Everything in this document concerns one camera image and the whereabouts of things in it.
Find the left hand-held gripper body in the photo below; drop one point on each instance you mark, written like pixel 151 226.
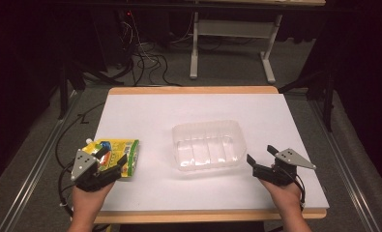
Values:
pixel 89 175

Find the metal floor rail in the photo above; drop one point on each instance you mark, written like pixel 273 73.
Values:
pixel 34 170
pixel 343 167

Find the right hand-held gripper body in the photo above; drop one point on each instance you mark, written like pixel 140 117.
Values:
pixel 280 169

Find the person's right hand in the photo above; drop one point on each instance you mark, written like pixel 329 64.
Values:
pixel 283 194

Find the person's left hand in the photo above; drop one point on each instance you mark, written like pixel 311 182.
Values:
pixel 89 197

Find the black metal stand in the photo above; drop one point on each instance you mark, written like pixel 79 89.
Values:
pixel 320 87
pixel 66 80

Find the white metal desk frame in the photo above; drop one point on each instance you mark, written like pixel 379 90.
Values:
pixel 233 29

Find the wooden table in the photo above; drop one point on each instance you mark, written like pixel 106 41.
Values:
pixel 191 90

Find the clear plastic container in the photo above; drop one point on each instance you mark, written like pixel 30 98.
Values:
pixel 208 145

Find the white paper sheet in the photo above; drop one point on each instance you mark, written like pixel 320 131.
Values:
pixel 195 109

